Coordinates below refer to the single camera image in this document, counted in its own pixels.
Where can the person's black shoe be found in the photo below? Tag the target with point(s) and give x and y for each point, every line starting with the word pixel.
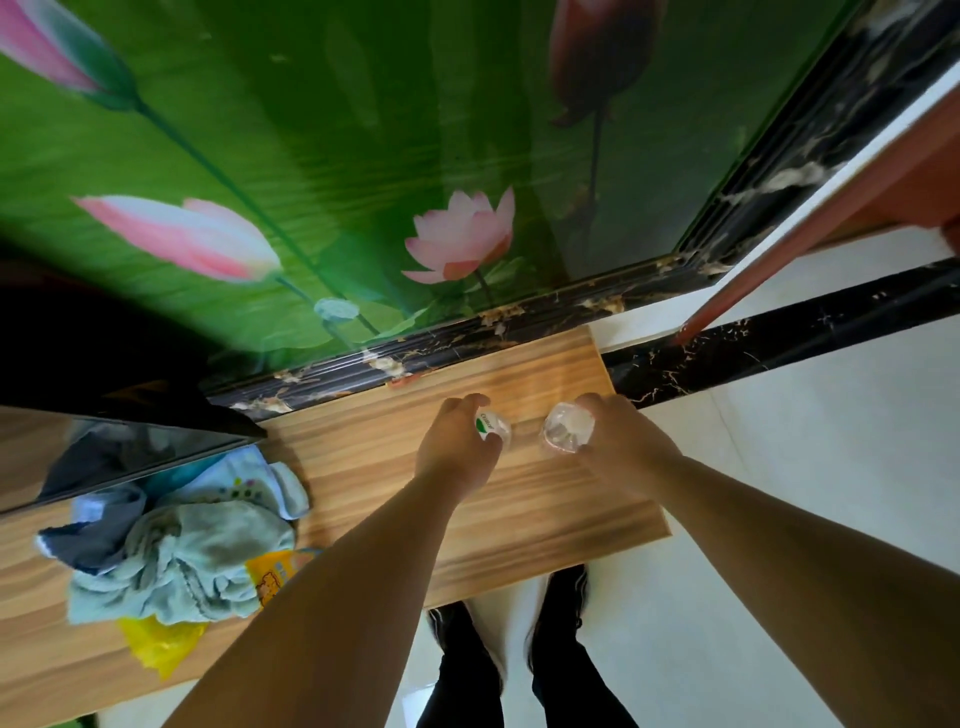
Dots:
pixel 452 626
pixel 561 600

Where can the person's black right shoe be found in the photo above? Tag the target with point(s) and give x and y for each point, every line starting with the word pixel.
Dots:
pixel 561 600

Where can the person's right forearm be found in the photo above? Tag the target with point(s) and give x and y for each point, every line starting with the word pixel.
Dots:
pixel 810 585

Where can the grey cloth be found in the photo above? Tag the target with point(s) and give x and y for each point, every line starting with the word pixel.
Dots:
pixel 90 536

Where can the person's right hand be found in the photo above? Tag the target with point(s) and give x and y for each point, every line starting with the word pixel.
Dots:
pixel 626 450

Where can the black glossy appliance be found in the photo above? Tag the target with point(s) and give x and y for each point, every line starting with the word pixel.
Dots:
pixel 90 360

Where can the light blue towel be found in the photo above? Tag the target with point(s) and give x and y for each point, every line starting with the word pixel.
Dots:
pixel 187 562

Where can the person's right fingers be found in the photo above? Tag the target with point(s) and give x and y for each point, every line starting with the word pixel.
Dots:
pixel 601 402

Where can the person's left leg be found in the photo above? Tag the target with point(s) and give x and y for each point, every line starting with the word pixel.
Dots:
pixel 465 690

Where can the person's leg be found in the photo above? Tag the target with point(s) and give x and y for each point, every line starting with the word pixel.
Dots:
pixel 577 682
pixel 465 690

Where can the small white green-label bottle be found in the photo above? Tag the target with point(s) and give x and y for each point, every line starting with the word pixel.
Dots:
pixel 493 429

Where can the person's left forearm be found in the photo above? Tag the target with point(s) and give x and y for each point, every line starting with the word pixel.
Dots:
pixel 337 615

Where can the orange packet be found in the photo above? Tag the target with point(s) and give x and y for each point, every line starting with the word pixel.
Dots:
pixel 274 574

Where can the small clear plastic bottle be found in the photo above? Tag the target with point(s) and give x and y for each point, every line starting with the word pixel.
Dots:
pixel 566 429

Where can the person's left hand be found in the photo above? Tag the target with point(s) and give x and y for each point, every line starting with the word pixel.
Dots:
pixel 446 457

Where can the person's black left shoe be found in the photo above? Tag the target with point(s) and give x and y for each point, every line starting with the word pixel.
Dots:
pixel 452 626

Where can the person's left fingers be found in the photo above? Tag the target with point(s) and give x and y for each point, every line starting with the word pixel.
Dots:
pixel 461 405

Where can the yellow plastic bag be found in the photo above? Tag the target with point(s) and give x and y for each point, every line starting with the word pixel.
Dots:
pixel 161 645

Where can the white printed cloth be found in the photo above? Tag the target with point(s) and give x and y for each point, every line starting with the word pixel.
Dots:
pixel 240 480

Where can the red-brown wooden door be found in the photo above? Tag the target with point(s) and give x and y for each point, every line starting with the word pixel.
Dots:
pixel 862 191

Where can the person's right leg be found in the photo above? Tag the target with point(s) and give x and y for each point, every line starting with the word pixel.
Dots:
pixel 577 682

